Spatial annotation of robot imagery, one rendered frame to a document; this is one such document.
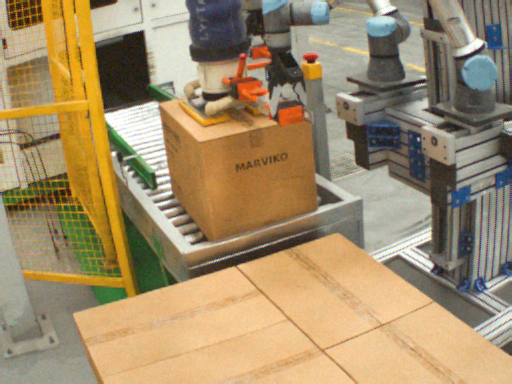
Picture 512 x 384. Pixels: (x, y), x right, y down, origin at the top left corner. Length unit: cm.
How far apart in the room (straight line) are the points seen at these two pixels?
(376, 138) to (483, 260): 66
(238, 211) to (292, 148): 28
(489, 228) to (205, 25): 132
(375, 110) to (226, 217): 65
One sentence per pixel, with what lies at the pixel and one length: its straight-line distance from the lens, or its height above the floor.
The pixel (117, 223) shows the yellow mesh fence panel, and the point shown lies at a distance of 310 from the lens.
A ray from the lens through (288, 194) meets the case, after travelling 252.
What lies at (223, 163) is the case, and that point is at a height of 85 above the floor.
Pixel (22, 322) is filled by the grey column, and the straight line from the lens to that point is 317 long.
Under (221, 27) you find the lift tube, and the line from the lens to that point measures 250.
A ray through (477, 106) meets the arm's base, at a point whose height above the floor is 106.
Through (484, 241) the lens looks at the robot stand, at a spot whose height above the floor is 43.
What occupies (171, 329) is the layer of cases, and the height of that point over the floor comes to 54.
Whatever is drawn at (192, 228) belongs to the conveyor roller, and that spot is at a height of 54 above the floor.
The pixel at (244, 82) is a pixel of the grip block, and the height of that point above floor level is 110.
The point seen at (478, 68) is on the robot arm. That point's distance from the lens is 200.
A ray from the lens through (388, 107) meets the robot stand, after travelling 253.
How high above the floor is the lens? 169
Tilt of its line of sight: 23 degrees down
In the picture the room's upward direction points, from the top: 7 degrees counter-clockwise
